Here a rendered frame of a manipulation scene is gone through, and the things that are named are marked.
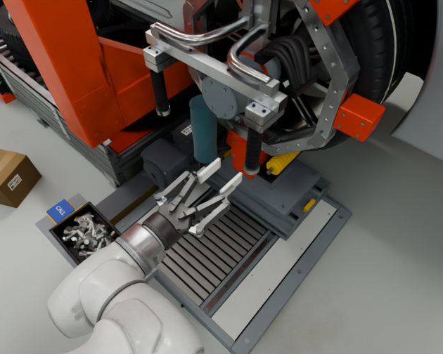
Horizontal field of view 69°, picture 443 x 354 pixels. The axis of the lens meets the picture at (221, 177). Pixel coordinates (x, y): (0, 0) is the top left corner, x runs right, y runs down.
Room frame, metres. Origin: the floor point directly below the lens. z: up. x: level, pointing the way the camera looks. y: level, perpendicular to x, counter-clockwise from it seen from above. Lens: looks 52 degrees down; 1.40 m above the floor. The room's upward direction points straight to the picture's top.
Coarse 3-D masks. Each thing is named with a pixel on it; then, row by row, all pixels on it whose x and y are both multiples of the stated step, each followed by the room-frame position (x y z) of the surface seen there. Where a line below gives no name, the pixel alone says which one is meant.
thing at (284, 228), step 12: (216, 180) 0.95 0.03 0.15; (324, 180) 0.94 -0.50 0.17; (240, 192) 0.88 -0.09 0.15; (312, 192) 0.86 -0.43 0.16; (324, 192) 0.88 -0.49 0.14; (240, 204) 0.82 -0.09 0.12; (252, 204) 0.81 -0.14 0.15; (300, 204) 0.81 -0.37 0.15; (312, 204) 0.79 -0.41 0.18; (252, 216) 0.77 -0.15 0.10; (264, 216) 0.73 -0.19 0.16; (276, 216) 0.74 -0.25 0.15; (288, 216) 0.73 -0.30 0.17; (300, 216) 0.73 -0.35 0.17; (276, 228) 0.69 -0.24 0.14; (288, 228) 0.68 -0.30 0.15
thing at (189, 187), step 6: (192, 174) 0.44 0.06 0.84; (192, 180) 0.43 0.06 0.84; (186, 186) 0.41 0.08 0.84; (192, 186) 0.41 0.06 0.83; (180, 192) 0.39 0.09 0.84; (186, 192) 0.39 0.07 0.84; (180, 198) 0.37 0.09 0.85; (186, 198) 0.39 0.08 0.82; (174, 204) 0.36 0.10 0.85; (174, 210) 0.35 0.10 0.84
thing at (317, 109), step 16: (224, 0) 1.03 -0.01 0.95; (240, 0) 0.97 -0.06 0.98; (224, 16) 1.06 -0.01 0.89; (240, 32) 0.98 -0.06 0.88; (288, 32) 0.85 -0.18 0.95; (224, 48) 1.05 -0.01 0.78; (320, 80) 0.78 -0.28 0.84; (288, 96) 1.00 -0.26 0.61; (304, 96) 1.00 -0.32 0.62; (288, 112) 0.90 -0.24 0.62; (304, 112) 0.79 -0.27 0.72; (320, 112) 0.83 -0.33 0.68; (272, 128) 0.83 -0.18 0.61; (288, 128) 0.80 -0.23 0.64; (304, 128) 0.76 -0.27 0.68
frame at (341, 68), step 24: (192, 0) 0.95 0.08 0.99; (192, 24) 0.95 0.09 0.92; (312, 24) 0.70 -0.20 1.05; (336, 24) 0.71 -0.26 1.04; (336, 48) 0.66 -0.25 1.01; (192, 72) 0.96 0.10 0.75; (336, 72) 0.64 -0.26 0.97; (336, 96) 0.63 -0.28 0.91; (240, 120) 0.87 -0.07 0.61; (264, 144) 0.75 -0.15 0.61; (288, 144) 0.69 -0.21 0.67; (312, 144) 0.64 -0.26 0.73
